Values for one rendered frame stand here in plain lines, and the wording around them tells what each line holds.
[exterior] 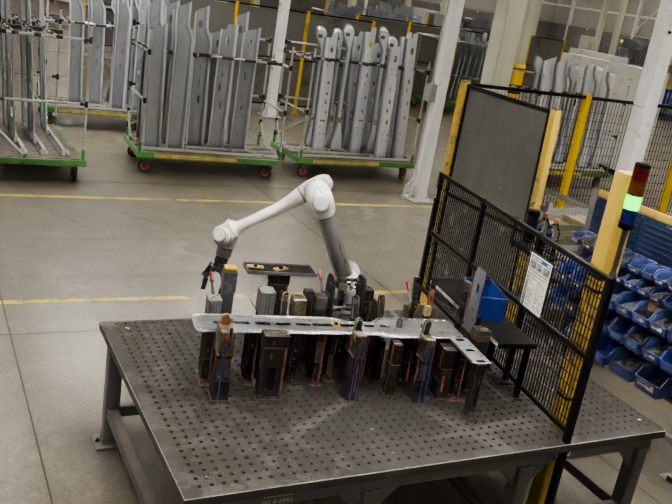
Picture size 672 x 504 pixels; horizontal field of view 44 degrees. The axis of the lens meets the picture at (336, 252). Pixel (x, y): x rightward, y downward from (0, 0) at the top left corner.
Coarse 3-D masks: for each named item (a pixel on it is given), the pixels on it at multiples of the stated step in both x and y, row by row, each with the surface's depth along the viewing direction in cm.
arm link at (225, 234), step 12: (300, 192) 453; (276, 204) 455; (288, 204) 455; (300, 204) 457; (252, 216) 447; (264, 216) 450; (216, 228) 439; (228, 228) 442; (240, 228) 444; (216, 240) 439; (228, 240) 441
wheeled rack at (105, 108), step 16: (48, 0) 1143; (64, 0) 1234; (48, 16) 1199; (64, 16) 1224; (48, 80) 1263; (48, 96) 1263; (48, 112) 1198; (64, 112) 1200; (80, 112) 1208; (96, 112) 1217; (112, 112) 1227
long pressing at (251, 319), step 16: (192, 320) 391; (208, 320) 392; (240, 320) 398; (256, 320) 401; (272, 320) 404; (288, 320) 407; (304, 320) 411; (320, 320) 414; (336, 320) 417; (384, 320) 427; (416, 320) 434; (432, 320) 438; (384, 336) 410; (400, 336) 412; (416, 336) 415; (448, 336) 421
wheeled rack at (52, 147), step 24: (24, 24) 935; (0, 72) 1030; (24, 72) 1044; (0, 96) 869; (0, 144) 938; (24, 144) 956; (48, 144) 974; (72, 144) 995; (0, 168) 898; (72, 168) 934
